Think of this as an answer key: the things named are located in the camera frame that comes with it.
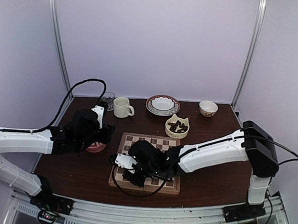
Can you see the pink bowl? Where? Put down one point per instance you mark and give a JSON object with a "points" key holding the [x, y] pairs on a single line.
{"points": [[96, 147]]}

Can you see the aluminium front rail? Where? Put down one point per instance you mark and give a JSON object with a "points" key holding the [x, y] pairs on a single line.
{"points": [[20, 211]]}

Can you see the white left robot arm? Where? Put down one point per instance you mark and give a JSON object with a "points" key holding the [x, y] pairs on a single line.
{"points": [[25, 140]]}

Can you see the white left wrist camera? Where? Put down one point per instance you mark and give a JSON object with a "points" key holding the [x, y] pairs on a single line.
{"points": [[100, 109]]}

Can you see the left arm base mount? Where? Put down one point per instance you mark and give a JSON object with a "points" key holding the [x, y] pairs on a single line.
{"points": [[56, 204]]}

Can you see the left aluminium frame post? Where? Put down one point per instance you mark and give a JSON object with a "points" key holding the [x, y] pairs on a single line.
{"points": [[58, 43]]}

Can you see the clear drinking glass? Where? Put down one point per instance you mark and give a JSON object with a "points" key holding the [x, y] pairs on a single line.
{"points": [[108, 98]]}

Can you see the cream cat-ear bowl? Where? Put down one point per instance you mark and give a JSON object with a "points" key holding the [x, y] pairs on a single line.
{"points": [[177, 127]]}

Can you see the white scalloped bowl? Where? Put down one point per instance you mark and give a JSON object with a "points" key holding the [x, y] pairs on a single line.
{"points": [[162, 103]]}

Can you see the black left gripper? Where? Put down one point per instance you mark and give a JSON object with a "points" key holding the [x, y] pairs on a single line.
{"points": [[108, 132]]}

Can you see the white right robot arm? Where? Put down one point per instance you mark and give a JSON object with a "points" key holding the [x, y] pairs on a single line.
{"points": [[251, 143]]}

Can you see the aluminium frame post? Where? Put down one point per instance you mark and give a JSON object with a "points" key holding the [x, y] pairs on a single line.
{"points": [[58, 43], [258, 25]]}

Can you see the right aluminium frame post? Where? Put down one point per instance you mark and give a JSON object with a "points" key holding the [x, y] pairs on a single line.
{"points": [[258, 25]]}

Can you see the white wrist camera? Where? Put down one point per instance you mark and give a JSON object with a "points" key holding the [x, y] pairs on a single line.
{"points": [[123, 161], [100, 109]]}

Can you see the cream ribbed mug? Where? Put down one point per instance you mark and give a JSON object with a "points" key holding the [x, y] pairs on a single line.
{"points": [[122, 107]]}

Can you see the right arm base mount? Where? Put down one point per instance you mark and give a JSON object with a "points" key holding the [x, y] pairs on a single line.
{"points": [[242, 212]]}

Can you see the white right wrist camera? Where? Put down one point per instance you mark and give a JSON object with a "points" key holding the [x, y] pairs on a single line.
{"points": [[123, 161]]}

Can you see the wooden chess board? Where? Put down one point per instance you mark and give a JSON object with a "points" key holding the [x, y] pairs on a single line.
{"points": [[171, 186]]}

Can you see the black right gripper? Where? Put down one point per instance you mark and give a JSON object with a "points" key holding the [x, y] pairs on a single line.
{"points": [[140, 182]]}

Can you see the small white floral bowl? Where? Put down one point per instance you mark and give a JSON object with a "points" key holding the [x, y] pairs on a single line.
{"points": [[208, 108]]}

